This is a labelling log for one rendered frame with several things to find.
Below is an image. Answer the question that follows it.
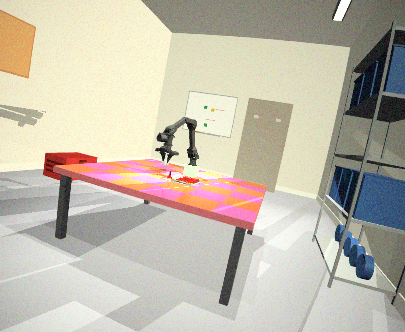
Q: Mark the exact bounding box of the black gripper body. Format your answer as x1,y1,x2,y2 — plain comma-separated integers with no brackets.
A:
155,142,179,156

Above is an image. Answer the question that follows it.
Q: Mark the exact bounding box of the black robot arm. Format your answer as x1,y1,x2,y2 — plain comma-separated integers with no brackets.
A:
156,117,199,166

